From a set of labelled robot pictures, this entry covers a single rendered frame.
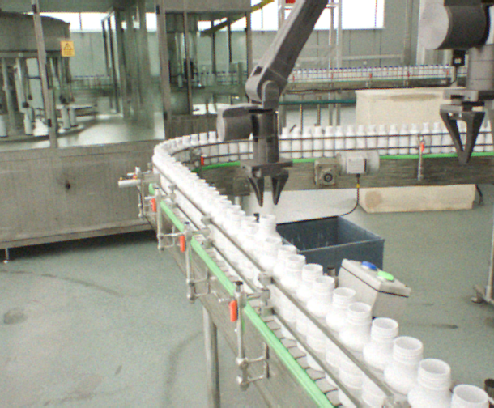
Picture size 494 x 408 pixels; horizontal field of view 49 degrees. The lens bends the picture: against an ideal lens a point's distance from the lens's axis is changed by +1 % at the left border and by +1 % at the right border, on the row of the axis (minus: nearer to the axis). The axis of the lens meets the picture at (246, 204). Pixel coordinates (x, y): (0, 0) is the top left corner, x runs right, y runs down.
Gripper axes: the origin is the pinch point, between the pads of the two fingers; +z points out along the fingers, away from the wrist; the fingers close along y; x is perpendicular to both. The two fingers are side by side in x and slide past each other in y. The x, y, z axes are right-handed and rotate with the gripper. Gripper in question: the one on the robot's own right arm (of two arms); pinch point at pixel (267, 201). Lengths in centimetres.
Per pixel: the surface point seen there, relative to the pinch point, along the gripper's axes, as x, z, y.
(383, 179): -145, 38, -127
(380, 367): 48.3, 12.5, 2.9
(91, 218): -339, 90, 24
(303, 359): 25.6, 23.5, 4.3
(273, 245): 7.1, 7.6, 2.0
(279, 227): -69, 30, -31
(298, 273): 18.8, 9.5, 1.7
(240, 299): 13.1, 15.3, 11.8
